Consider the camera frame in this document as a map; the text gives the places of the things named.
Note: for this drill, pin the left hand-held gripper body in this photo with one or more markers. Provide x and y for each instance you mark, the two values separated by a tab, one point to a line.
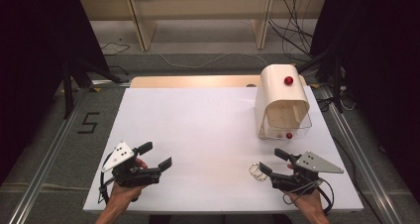
124	171

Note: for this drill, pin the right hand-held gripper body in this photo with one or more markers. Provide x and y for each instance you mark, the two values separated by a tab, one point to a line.
297	179

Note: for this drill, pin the small clear object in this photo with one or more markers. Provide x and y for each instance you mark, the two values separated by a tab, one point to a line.
257	172

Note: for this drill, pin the white bread box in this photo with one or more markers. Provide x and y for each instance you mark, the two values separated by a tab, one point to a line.
277	85

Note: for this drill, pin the person's left hand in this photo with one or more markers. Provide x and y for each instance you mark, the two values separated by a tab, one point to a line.
124	194

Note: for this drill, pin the person's right hand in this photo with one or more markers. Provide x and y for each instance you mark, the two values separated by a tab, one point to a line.
307	202

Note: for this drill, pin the black tripod stand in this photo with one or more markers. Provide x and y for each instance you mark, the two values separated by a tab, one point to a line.
67	91
336	85

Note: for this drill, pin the black curtain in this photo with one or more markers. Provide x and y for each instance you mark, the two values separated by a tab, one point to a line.
26	52
379	52

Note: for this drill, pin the aluminium floor rail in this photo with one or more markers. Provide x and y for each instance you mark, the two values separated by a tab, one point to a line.
39	171
363	164

